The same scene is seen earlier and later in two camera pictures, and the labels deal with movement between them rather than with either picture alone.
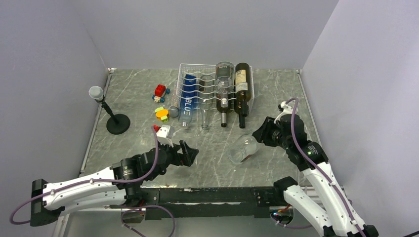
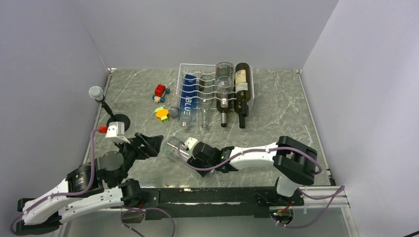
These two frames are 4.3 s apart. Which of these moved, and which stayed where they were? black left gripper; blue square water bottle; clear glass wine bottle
Moved: black left gripper
Stayed: clear glass wine bottle; blue square water bottle
